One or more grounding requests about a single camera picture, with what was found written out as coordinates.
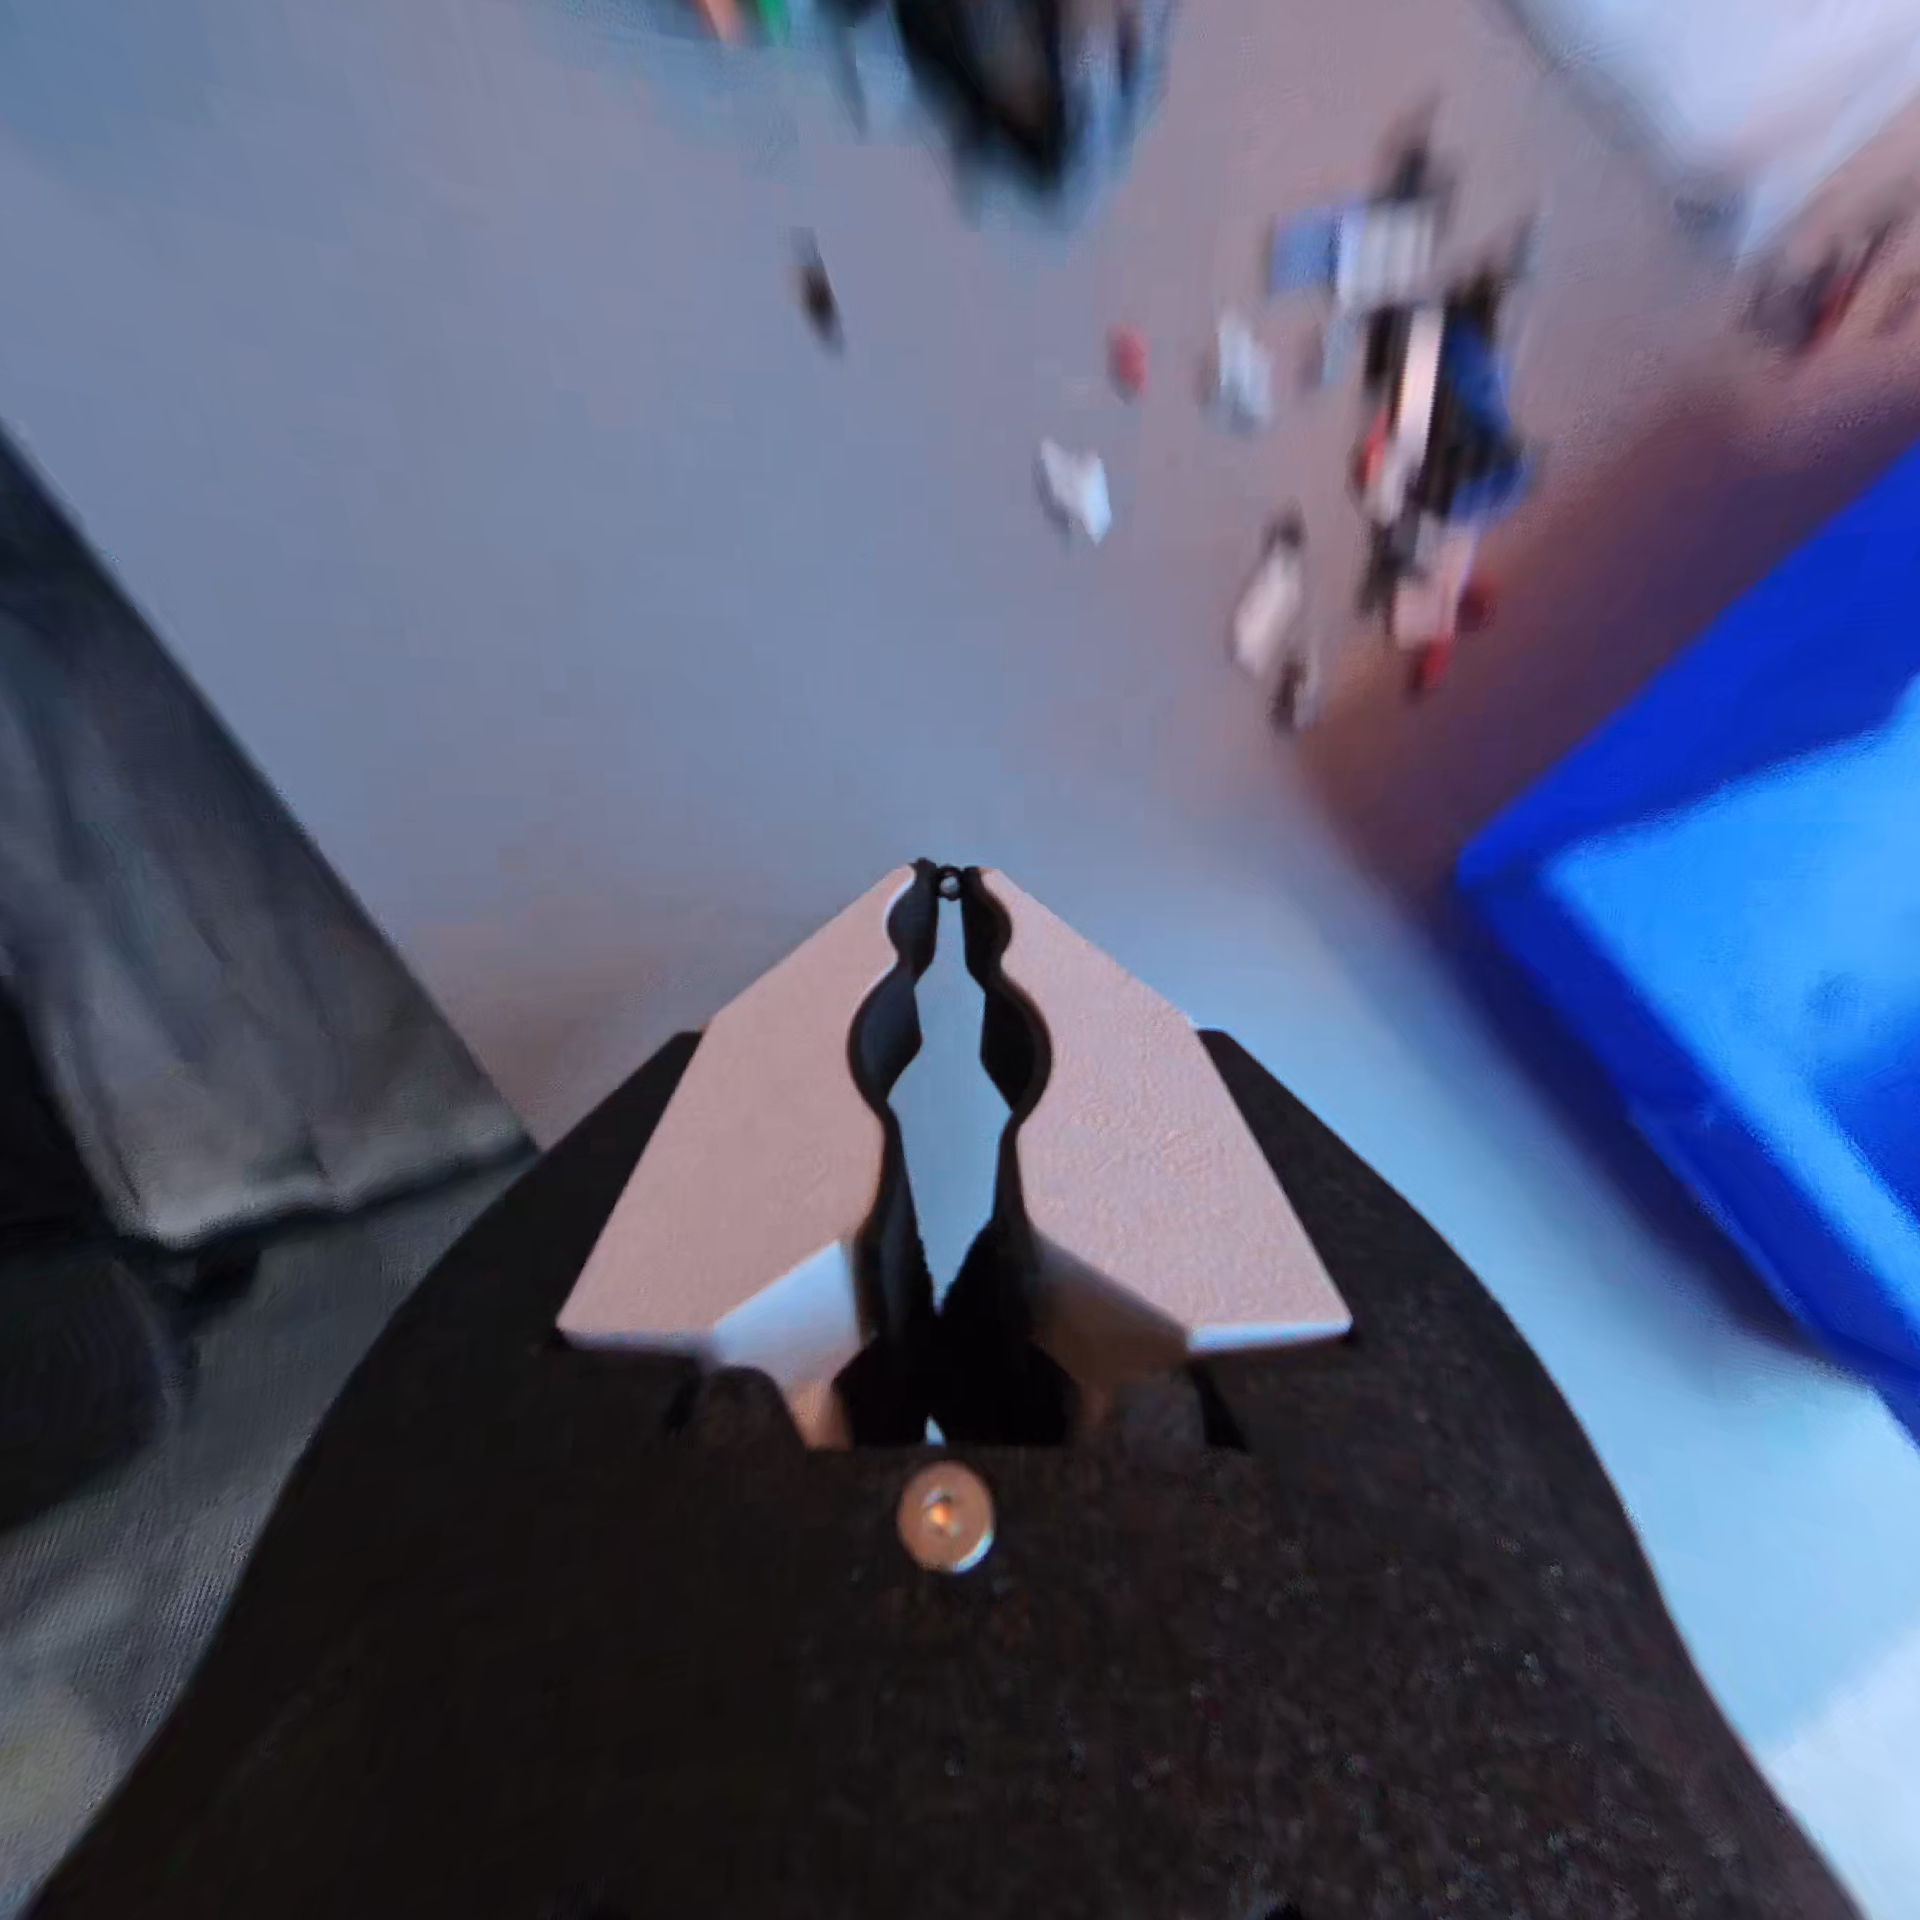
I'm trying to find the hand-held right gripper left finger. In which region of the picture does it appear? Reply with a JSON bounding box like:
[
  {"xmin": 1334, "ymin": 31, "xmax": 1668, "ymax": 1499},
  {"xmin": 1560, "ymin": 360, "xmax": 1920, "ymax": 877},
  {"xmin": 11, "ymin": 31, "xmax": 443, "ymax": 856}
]
[{"xmin": 556, "ymin": 861, "xmax": 942, "ymax": 1451}]

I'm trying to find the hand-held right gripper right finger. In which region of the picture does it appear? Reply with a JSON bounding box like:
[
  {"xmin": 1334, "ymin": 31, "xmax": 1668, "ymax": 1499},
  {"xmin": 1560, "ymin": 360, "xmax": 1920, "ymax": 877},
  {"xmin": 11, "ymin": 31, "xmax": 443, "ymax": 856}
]
[{"xmin": 944, "ymin": 863, "xmax": 1356, "ymax": 1445}]

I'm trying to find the white lego piece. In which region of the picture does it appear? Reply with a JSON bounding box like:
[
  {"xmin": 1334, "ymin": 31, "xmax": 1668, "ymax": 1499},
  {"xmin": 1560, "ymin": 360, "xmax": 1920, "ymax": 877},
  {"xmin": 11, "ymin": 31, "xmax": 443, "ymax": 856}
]
[
  {"xmin": 1230, "ymin": 515, "xmax": 1320, "ymax": 728},
  {"xmin": 1031, "ymin": 434, "xmax": 1117, "ymax": 547},
  {"xmin": 1207, "ymin": 305, "xmax": 1280, "ymax": 435}
]

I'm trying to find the partly built lego model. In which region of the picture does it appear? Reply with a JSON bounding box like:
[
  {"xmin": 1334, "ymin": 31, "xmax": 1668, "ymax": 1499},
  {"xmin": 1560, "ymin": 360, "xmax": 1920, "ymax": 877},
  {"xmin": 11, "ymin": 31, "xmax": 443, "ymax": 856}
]
[{"xmin": 1267, "ymin": 128, "xmax": 1538, "ymax": 698}]

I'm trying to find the person's grey trouser leg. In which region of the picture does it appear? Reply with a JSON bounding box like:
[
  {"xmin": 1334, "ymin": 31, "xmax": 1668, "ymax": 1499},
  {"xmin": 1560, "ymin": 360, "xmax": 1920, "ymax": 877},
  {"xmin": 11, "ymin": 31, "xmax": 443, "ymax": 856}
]
[{"xmin": 0, "ymin": 432, "xmax": 535, "ymax": 1254}]

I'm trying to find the blue plastic bin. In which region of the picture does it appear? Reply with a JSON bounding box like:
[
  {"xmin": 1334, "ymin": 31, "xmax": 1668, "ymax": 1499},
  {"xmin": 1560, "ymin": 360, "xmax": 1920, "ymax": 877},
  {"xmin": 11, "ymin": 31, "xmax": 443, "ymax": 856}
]
[{"xmin": 1451, "ymin": 448, "xmax": 1920, "ymax": 1445}]

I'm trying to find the dark blurred object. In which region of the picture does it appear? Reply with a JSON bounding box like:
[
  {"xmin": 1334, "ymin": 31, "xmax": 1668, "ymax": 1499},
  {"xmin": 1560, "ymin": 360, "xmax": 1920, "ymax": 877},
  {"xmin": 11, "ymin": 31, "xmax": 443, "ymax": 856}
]
[{"xmin": 878, "ymin": 0, "xmax": 1180, "ymax": 218}]

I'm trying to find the white sheet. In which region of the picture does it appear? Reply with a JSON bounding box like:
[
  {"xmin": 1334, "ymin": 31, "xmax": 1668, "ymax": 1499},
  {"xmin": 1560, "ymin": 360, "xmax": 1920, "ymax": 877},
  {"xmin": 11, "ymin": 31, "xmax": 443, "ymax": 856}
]
[{"xmin": 1499, "ymin": 0, "xmax": 1920, "ymax": 213}]

